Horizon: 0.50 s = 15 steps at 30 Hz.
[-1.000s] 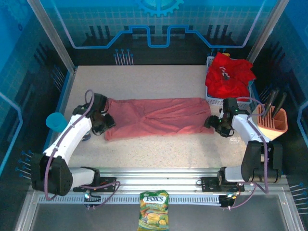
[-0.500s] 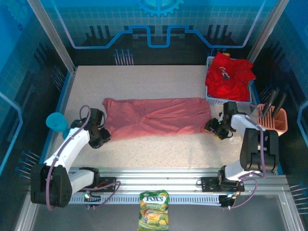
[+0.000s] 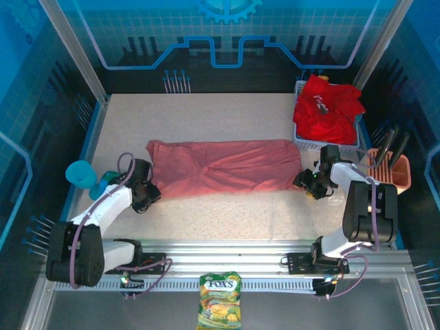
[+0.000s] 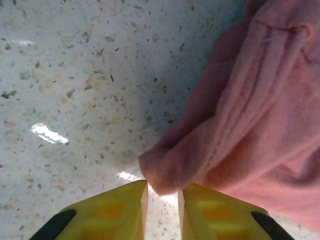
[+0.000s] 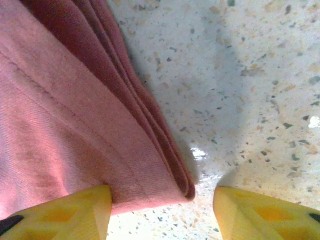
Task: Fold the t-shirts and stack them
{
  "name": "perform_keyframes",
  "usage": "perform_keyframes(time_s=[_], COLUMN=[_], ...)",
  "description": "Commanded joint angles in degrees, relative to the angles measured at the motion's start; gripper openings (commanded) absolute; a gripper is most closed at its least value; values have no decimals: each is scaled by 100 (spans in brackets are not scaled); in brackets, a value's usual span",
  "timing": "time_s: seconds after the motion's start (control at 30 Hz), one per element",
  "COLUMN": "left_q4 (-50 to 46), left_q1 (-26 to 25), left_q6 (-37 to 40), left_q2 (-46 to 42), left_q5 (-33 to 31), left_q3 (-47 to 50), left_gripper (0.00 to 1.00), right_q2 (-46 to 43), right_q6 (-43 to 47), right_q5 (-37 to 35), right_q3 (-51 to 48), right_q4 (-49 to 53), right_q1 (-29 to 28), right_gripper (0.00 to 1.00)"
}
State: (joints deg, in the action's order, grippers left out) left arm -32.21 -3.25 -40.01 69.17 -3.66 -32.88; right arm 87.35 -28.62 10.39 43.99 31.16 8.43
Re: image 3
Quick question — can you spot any pink t-shirt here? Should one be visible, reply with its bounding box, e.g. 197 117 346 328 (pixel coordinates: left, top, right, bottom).
146 139 303 199

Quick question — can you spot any white plastic basket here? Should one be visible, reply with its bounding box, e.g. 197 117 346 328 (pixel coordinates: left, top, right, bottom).
294 80 361 154

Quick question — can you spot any plain red t-shirt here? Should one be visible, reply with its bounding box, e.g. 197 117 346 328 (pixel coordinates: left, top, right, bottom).
292 84 366 145

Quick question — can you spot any teal plastic goblet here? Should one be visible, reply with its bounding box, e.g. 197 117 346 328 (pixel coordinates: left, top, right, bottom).
65 160 104 201

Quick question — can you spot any black connector module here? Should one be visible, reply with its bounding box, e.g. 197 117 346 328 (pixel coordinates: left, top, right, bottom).
119 274 145 300
312 277 336 300

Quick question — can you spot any beige pink knife block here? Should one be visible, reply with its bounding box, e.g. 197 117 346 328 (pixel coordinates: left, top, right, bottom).
357 148 413 197

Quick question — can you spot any red t-shirt with white print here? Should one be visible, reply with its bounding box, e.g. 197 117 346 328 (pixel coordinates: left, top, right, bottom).
295 74 348 116

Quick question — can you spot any green Fox's candy bag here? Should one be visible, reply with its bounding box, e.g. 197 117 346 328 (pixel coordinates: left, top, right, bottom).
196 270 243 330

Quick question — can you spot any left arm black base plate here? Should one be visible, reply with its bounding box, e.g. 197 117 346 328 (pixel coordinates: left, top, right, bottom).
104 252 168 275

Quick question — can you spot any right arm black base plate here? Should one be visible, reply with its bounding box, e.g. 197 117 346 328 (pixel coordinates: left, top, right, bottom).
287 252 350 275

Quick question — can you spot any black knife handle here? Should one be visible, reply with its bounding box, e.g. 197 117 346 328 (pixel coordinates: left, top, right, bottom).
373 125 402 169
388 132 412 169

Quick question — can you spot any grey slotted cable duct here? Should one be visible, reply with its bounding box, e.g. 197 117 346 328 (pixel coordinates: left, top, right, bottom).
54 277 317 293

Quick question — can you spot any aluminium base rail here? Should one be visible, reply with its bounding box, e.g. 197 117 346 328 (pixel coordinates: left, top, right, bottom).
44 239 412 278

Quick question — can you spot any aluminium outer frame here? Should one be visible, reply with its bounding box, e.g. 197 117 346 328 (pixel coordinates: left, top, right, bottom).
20 267 436 330

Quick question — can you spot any aluminium frame post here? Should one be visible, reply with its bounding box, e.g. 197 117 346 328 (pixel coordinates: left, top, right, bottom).
350 0 415 99
38 0 110 106

